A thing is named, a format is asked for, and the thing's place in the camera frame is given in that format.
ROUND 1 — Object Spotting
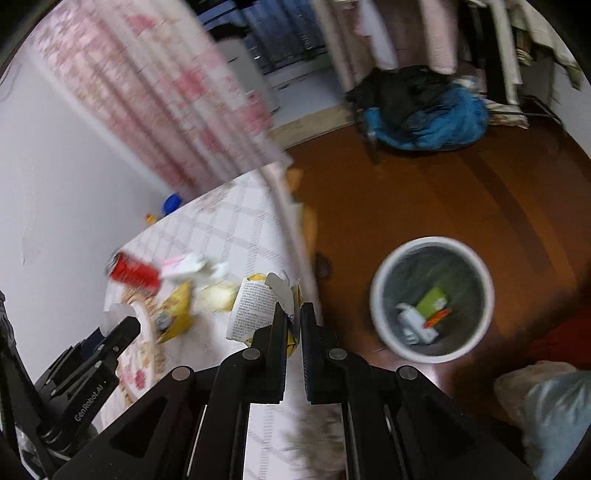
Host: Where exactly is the white appliance on balcony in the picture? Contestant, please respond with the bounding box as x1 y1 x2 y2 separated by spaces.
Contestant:
208 22 280 113

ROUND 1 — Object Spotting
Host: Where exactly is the blue black clothes pile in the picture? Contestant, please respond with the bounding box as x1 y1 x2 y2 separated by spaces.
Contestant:
346 66 489 152

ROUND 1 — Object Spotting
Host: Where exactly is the yellow panda snack bag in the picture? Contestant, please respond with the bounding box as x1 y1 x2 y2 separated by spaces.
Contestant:
154 281 193 344

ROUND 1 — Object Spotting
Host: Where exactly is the light blue bedding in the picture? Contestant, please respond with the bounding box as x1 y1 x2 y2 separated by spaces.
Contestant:
494 361 590 479

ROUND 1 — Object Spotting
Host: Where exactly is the red soda can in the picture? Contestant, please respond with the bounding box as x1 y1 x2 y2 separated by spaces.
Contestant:
105 250 161 295

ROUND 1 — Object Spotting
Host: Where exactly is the blue lid jar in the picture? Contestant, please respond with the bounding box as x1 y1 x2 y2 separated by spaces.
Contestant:
161 193 183 216

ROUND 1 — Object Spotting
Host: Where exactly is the white paper wrapper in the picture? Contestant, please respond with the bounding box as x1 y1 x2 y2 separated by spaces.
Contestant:
226 271 304 356

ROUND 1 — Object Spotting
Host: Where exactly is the small orange bottle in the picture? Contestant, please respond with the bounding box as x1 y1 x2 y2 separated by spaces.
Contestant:
144 213 158 226

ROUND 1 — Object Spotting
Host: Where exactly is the pink floral curtain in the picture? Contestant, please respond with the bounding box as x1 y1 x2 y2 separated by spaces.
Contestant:
31 1 291 200

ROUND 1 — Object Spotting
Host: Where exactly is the white pink box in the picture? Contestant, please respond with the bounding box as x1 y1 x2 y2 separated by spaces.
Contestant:
159 252 206 282

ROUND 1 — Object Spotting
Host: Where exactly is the green white box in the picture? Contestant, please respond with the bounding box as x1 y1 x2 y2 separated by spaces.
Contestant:
416 287 449 320

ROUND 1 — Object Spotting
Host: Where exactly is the white patterned tablecloth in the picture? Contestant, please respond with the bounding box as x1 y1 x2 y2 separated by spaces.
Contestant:
100 164 346 479

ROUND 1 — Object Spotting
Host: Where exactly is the yellow box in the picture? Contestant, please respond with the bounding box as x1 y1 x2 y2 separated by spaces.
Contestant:
423 308 452 329

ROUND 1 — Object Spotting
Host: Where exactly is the white round trash bin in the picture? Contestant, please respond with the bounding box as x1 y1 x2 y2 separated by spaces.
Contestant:
370 236 495 364

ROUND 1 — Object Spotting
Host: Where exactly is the clothes rack with coats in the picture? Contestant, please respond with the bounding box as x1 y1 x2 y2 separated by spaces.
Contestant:
311 1 584 128

